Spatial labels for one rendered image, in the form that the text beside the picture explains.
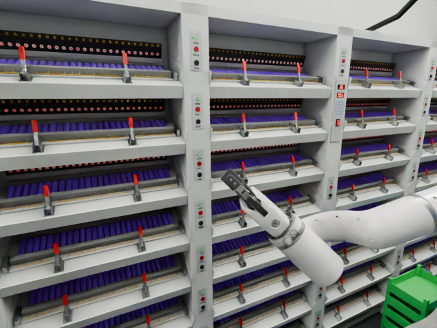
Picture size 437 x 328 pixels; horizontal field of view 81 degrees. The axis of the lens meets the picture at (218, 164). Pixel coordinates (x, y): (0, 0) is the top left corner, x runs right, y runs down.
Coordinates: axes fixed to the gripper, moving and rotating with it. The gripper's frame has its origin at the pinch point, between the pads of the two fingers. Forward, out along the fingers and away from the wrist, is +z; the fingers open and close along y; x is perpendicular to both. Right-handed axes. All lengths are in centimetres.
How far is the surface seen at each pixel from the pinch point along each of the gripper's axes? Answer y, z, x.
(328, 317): 92, -118, -30
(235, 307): 55, -52, -48
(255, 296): 61, -58, -40
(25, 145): 19, 48, -37
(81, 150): 23, 36, -28
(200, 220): 41.6, -9.0, -24.3
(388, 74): 104, -40, 101
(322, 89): 61, -11, 51
